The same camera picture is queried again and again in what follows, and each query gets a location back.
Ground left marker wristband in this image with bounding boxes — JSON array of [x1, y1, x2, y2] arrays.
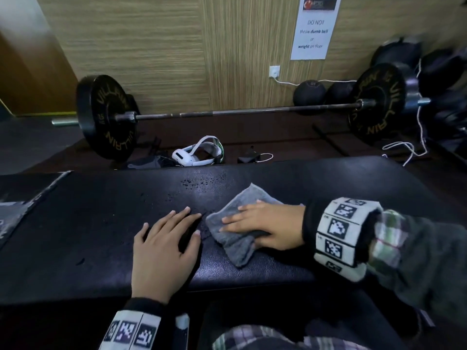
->
[[98, 297, 165, 350]]

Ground person's plaid shirt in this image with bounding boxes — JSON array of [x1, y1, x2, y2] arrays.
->
[[213, 324, 369, 350]]

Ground person's right hand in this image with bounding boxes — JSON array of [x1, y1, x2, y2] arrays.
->
[[220, 200, 306, 251]]

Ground orange wooden door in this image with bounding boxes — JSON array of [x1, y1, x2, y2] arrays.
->
[[0, 31, 79, 115]]

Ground large white paper notice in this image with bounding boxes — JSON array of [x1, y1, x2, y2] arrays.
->
[[290, 0, 343, 61]]

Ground person's right forearm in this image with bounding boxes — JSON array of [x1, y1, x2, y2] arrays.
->
[[366, 209, 467, 325]]

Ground black adjustable dumbbell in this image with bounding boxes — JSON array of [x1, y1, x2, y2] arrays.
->
[[427, 94, 467, 150]]

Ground right marker wristband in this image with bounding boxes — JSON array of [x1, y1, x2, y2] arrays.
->
[[302, 197, 384, 283]]

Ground black ball purple patch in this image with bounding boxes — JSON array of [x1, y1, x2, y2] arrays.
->
[[417, 47, 467, 95]]

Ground small black medicine ball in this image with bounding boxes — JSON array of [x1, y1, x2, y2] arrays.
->
[[293, 80, 327, 107], [325, 82, 357, 105]]

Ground black yellow print weight plate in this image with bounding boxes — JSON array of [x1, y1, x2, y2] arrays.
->
[[348, 62, 420, 142], [75, 74, 139, 161]]

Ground white headset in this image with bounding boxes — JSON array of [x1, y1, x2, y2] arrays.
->
[[171, 136, 225, 167]]

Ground marker wristband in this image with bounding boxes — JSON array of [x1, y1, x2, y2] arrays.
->
[[98, 297, 165, 350], [302, 197, 384, 283]]

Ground grey cleaning cloth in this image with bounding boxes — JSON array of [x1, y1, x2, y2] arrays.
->
[[206, 183, 305, 268]]

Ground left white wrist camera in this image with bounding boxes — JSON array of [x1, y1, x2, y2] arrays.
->
[[175, 313, 190, 350]]

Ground person's left hand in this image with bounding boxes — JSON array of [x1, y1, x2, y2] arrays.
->
[[131, 207, 202, 305]]

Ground black bench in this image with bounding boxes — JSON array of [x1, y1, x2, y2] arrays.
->
[[0, 156, 467, 307]]

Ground person's dark trousers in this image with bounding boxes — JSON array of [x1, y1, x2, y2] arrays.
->
[[198, 287, 406, 350]]

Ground black ball grey patch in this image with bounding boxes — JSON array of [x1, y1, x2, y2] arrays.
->
[[370, 38, 422, 70]]

